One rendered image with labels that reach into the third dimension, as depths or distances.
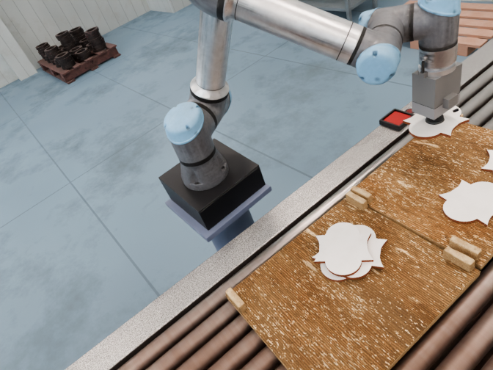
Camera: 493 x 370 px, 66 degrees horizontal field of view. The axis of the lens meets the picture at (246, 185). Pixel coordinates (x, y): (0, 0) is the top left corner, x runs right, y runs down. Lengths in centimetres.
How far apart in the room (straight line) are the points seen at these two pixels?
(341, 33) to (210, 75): 43
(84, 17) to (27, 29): 96
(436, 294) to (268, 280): 35
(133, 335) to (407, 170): 81
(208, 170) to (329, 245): 44
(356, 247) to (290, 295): 18
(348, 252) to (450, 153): 43
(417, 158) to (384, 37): 43
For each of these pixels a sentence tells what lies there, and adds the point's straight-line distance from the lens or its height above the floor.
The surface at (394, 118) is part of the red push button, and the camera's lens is 130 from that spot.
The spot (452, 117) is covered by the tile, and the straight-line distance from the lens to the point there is 106.
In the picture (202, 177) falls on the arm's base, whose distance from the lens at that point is 113.
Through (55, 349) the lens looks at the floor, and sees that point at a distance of 249.
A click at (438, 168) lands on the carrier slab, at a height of 94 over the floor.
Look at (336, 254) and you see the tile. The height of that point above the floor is 96.
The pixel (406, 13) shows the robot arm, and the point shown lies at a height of 134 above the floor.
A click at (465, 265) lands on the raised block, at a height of 95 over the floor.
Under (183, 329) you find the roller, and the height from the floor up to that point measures 91.
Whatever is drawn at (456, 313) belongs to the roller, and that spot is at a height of 92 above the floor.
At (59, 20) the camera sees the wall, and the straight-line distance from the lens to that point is 776.
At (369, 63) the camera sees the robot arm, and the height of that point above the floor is 132.
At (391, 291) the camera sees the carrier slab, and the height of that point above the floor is 94.
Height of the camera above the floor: 166
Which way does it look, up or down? 39 degrees down
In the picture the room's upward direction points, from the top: 21 degrees counter-clockwise
